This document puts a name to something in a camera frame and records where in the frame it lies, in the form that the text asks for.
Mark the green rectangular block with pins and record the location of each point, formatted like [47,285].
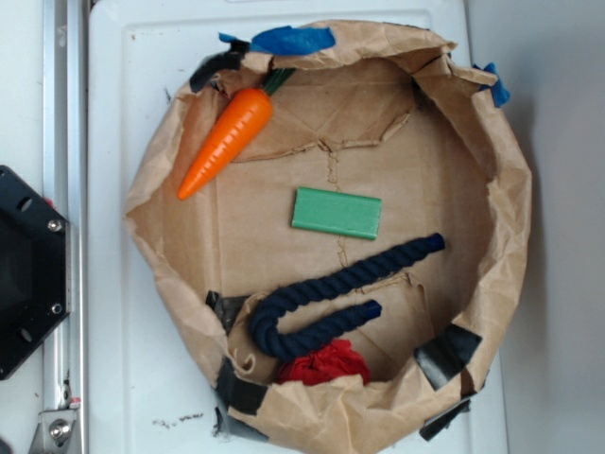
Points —
[336,213]

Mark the brown paper bag bin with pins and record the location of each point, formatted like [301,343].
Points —
[383,113]

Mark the orange toy carrot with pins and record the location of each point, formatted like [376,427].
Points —
[247,113]

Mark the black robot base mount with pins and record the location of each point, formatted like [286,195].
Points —
[33,271]

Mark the red crumpled paper ball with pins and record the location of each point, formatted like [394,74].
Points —
[334,360]

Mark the white plastic board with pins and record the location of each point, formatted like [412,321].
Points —
[145,393]

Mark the aluminium frame rail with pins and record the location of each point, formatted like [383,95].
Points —
[64,421]

